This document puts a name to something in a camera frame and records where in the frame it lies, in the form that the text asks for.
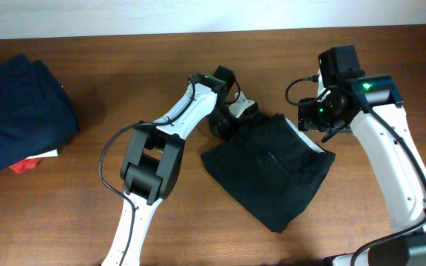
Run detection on black shorts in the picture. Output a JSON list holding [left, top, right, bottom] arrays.
[[201, 114, 336, 233]]

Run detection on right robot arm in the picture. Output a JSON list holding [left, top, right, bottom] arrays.
[[298, 45, 426, 266]]

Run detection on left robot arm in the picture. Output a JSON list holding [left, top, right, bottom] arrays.
[[102, 66, 255, 265]]

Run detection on white paper tag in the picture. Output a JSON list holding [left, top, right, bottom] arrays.
[[27, 149, 58, 160]]

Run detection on red cloth piece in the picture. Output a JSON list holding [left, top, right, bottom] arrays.
[[10, 158, 42, 174]]

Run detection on navy blue folded garment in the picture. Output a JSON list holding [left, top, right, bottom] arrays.
[[0, 54, 80, 171]]

